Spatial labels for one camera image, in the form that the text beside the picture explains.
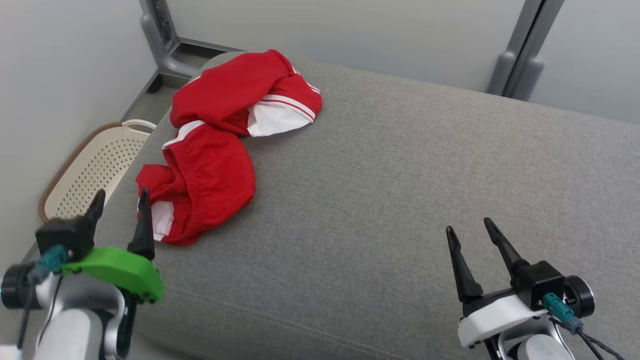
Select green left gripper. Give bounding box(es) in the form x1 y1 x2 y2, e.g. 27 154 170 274
60 188 165 304

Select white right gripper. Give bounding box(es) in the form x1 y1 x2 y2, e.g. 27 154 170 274
446 217 548 348

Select red shorts with white stripe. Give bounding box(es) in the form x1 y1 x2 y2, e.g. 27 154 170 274
136 120 256 247

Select red shirt with white sleeves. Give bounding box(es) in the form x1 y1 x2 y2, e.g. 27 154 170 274
170 49 323 138

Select cream perforated laundry basket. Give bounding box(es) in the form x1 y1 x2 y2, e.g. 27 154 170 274
39 120 157 224

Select left cable with teal plug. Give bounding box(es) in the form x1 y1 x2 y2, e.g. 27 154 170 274
15 245 71 351

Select cable with teal plug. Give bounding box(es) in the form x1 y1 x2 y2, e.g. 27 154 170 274
15 245 71 351
542 292 626 360

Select right cable with teal plug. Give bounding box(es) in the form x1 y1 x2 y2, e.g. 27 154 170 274
542 292 626 360

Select grey metal frame post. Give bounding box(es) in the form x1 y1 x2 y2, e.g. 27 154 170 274
486 0 566 102
139 0 243 93

